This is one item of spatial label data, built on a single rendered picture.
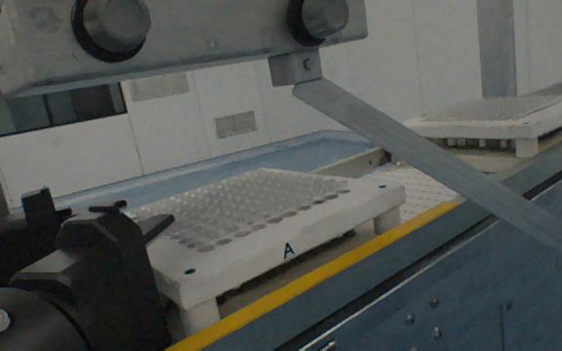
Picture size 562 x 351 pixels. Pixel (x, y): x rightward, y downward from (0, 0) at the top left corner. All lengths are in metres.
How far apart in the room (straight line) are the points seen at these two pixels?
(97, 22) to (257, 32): 0.10
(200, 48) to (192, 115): 5.41
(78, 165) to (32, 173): 0.46
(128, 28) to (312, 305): 0.24
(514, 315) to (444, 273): 0.31
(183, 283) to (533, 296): 0.63
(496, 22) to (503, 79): 0.13
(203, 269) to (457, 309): 0.30
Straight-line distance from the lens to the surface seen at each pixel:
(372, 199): 0.42
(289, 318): 0.35
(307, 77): 0.34
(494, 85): 1.22
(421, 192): 0.66
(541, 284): 0.86
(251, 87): 5.93
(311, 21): 0.28
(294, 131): 6.21
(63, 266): 0.29
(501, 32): 1.20
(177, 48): 0.24
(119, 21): 0.21
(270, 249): 0.35
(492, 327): 0.73
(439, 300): 0.50
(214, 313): 0.34
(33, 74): 0.22
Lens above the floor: 1.05
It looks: 13 degrees down
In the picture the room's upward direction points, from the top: 10 degrees counter-clockwise
